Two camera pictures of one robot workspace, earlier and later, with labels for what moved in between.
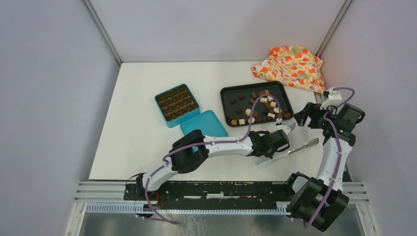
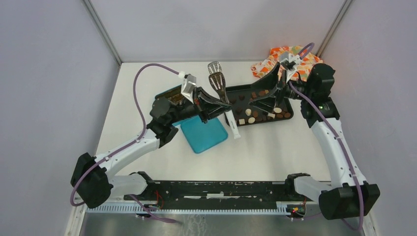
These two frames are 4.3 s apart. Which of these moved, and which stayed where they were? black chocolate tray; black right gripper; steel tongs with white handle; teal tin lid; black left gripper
Moved: black right gripper; steel tongs with white handle; black left gripper
Stayed: teal tin lid; black chocolate tray
